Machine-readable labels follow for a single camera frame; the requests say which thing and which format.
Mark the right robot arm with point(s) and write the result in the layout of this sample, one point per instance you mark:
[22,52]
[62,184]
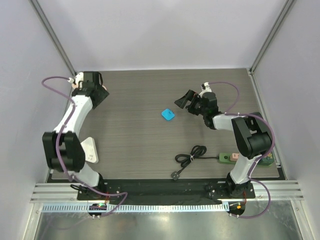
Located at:
[252,136]

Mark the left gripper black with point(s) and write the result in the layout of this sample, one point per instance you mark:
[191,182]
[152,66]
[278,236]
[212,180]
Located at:
[103,95]

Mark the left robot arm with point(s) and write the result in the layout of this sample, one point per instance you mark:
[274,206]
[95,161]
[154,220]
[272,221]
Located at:
[63,150]

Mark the aluminium frame rail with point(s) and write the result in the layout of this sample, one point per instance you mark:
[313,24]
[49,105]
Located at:
[62,192]

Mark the blue plug adapter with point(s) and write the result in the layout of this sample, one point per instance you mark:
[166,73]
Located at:
[167,114]

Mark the green patterned cube adapter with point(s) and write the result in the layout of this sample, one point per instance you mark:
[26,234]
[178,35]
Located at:
[268,160]

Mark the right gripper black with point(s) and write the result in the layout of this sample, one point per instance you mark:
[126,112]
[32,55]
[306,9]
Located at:
[192,102]

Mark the white slotted cable duct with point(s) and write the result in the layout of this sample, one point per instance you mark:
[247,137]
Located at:
[105,208]

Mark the green power strip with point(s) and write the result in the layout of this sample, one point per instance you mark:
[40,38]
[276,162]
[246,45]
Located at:
[224,158]

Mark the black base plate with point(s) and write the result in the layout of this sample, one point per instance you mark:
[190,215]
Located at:
[165,191]

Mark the white triangular power socket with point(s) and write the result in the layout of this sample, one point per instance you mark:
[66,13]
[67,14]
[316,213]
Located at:
[89,147]

